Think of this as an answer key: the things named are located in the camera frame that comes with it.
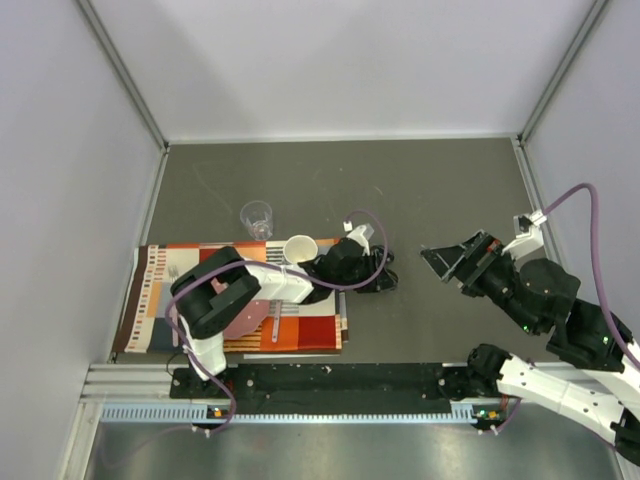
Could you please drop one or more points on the aluminium frame post right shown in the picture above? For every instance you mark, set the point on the aluminium frame post right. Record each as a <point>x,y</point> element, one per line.
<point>594,16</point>

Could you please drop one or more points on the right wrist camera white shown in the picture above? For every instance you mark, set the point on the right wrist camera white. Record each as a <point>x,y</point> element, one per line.
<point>528,235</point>

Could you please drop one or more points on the white comb cable duct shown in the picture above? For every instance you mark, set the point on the white comb cable duct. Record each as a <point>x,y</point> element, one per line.
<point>464,412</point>

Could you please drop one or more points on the clear plastic cup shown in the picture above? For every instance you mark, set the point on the clear plastic cup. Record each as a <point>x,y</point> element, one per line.
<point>257,218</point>

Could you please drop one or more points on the pink polka dot plate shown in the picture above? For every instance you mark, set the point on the pink polka dot plate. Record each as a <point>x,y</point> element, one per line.
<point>234,310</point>

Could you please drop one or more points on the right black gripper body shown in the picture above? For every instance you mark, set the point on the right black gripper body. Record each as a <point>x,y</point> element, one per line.
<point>487,250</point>

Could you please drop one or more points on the knife with orange handle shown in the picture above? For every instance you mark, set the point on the knife with orange handle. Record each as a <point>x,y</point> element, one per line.
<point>276,321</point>

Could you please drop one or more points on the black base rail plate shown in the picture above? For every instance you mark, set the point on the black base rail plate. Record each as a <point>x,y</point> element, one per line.
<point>335,389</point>

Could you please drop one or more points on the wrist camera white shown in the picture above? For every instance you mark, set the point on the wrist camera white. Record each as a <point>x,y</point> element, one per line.
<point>528,235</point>
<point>361,233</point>

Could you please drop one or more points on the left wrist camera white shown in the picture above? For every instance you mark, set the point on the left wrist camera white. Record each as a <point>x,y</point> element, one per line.
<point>361,233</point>

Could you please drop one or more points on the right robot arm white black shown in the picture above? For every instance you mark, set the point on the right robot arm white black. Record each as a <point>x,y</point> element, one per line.
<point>541,298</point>

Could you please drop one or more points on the white blue mug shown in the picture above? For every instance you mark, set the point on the white blue mug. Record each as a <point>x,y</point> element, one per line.
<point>300,248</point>

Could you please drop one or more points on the aluminium frame post left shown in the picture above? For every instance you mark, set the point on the aluminium frame post left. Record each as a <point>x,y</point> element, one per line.
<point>119,68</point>

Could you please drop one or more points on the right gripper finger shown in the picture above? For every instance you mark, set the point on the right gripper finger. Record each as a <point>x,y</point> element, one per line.
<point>445,257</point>
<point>458,270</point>

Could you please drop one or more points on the orange patterned placemat cloth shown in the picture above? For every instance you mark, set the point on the orange patterned placemat cloth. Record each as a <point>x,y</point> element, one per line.
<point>297,329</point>

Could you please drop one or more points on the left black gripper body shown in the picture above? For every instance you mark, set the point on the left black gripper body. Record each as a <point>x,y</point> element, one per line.
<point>365,273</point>

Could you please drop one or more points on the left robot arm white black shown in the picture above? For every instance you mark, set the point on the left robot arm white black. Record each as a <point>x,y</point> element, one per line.
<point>210,296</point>

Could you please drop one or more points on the aluminium frame post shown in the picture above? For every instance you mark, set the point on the aluminium frame post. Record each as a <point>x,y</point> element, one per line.
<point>119,68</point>
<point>594,16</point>

